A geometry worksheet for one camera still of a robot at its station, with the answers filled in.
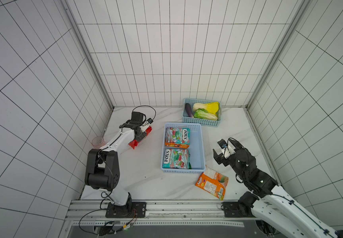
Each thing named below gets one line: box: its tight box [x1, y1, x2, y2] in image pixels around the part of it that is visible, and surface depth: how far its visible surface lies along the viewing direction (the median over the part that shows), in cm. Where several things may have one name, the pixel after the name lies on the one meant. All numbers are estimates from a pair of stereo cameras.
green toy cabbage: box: [193, 108, 218, 121], surface depth 108 cm
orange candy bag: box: [165, 142, 190, 149], surface depth 97 cm
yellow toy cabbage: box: [192, 101, 220, 116], surface depth 112 cm
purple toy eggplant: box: [184, 103, 195, 118], surface depth 116 cm
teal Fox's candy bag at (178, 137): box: [165, 126, 191, 150], surface depth 97 cm
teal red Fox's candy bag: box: [162, 147, 192, 170], surface depth 86 cm
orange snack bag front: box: [195, 165, 229, 201], surface depth 82 cm
